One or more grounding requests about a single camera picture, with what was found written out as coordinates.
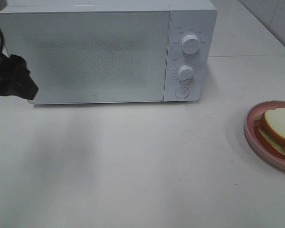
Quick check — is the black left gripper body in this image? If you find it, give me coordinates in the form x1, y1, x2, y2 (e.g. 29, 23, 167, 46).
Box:
0, 53, 17, 96

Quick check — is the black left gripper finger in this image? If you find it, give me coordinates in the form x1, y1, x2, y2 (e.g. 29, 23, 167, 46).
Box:
6, 55, 38, 100

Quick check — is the white microwave door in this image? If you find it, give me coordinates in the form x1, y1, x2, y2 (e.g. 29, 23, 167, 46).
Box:
0, 11, 170, 104

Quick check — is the toy sandwich with bread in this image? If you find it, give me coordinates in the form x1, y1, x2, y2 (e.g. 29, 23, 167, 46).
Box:
254, 107, 285, 159

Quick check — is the pink round plate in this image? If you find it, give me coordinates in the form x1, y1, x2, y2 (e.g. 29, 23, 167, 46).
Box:
244, 101, 285, 171

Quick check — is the white microwave oven body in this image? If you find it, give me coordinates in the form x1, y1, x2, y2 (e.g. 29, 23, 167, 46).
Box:
0, 0, 217, 102

